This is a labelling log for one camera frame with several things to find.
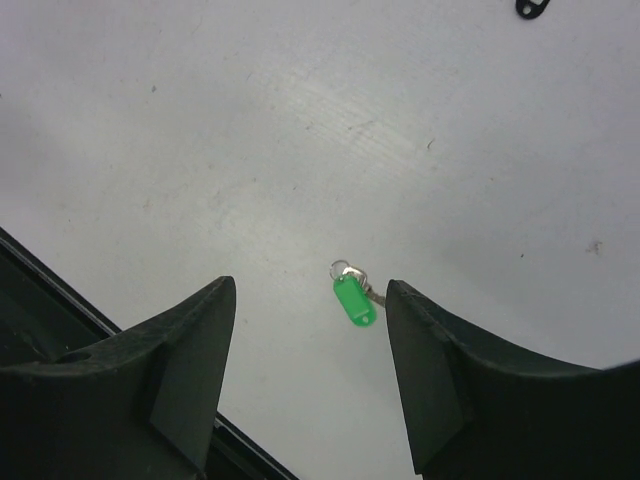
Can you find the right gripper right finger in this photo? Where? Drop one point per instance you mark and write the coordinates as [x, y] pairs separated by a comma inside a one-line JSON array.
[[477, 406]]

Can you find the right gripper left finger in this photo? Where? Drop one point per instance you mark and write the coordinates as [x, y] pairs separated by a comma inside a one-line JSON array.
[[138, 405]]

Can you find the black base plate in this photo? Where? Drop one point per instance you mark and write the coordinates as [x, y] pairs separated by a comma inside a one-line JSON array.
[[43, 319]]

